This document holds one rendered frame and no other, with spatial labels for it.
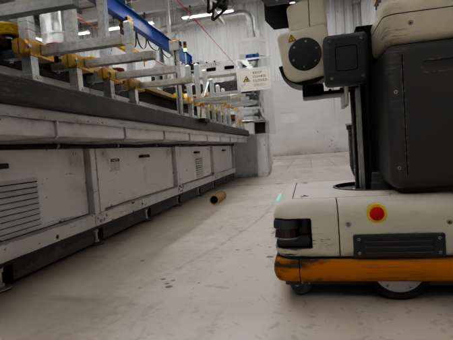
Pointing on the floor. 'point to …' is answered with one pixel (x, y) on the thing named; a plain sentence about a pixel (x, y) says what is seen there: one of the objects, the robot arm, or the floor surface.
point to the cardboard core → (218, 197)
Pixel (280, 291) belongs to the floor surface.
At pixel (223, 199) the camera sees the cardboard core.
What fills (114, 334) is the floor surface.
